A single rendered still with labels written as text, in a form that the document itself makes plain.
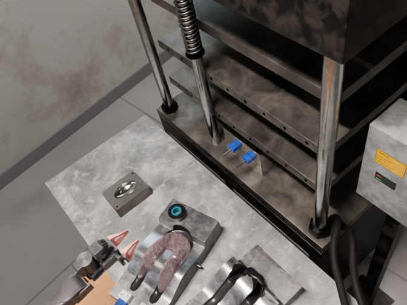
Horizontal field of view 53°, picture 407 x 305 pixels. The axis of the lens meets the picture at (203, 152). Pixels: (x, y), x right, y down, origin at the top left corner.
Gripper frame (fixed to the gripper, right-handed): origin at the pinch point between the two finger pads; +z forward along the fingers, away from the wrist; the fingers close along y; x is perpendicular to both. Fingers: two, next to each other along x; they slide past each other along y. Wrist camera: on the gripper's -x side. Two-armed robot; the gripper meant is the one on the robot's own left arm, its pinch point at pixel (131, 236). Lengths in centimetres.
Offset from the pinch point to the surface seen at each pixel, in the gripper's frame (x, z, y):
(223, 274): 26.6, 18.0, -25.9
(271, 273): 33, 32, -38
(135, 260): 31.3, -1.4, 10.1
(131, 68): 99, 129, 203
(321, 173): -8, 60, -41
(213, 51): -12, 88, 39
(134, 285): 34.8, -8.8, 3.2
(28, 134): 92, 19, 203
